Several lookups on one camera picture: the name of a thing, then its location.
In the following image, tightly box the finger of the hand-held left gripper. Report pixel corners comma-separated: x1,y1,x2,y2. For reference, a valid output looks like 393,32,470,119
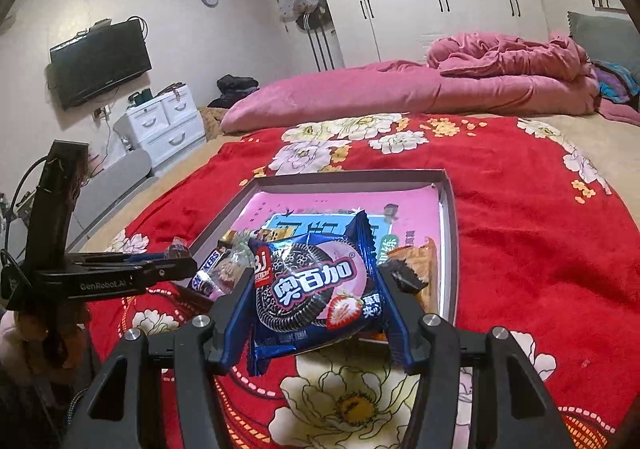
65,251,173,264
132,256,199,292

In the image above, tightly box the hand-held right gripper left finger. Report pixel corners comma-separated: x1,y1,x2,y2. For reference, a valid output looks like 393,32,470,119
62,269,256,449

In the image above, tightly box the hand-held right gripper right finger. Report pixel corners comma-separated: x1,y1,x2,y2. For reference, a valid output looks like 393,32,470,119
376,263,576,449

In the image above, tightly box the brown chocolate bar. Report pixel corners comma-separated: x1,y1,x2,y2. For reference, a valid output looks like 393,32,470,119
190,246,226,297

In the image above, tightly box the small shiny black packet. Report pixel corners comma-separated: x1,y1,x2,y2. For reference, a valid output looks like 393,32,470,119
392,261,431,292

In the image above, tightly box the clear bag of nuts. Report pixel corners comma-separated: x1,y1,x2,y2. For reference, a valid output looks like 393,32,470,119
212,244,256,302

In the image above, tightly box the orange cake packet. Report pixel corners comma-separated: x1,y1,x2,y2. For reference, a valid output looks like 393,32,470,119
387,236,438,315

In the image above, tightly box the blue cookie packet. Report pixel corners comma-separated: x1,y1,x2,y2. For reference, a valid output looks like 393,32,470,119
246,210,388,377

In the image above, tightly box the dark shallow cardboard box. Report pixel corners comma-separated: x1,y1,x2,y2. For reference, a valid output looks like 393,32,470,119
182,169,458,345

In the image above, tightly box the person's left forearm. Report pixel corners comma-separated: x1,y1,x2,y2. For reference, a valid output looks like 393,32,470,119
0,311,28,370

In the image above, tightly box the person's left hand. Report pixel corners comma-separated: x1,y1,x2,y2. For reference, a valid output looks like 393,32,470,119
15,301,91,372

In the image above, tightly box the pink book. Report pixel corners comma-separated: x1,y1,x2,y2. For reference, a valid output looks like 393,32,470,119
235,186,443,280

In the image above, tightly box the white drawer cabinet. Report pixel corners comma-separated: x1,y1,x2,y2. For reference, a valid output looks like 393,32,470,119
114,83,207,170

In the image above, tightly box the red floral blanket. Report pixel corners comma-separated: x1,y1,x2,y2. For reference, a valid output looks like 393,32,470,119
82,114,640,449

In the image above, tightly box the tan knitted blanket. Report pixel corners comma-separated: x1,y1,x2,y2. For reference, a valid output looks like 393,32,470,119
197,106,226,140

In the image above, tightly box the black television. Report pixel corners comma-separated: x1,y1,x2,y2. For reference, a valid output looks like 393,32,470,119
48,20,152,110

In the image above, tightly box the dark clothes pile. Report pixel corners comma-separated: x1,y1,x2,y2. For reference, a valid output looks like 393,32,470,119
207,75,261,110

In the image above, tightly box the pink folded quilt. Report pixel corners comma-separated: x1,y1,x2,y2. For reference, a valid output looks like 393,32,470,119
221,60,601,134

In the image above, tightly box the black coat rack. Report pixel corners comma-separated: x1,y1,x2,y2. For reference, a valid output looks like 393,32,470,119
300,0,336,72

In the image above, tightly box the crumpled pink duvet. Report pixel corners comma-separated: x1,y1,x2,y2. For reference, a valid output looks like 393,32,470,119
426,30,601,116

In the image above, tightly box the grey hanging bag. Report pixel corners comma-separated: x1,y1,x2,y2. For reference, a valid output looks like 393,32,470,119
277,0,321,22

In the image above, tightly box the colourful cloth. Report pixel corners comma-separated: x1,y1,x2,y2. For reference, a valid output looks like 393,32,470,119
592,60,640,104

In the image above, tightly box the grey padded headboard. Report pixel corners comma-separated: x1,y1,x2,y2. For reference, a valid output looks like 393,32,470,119
567,11,640,112

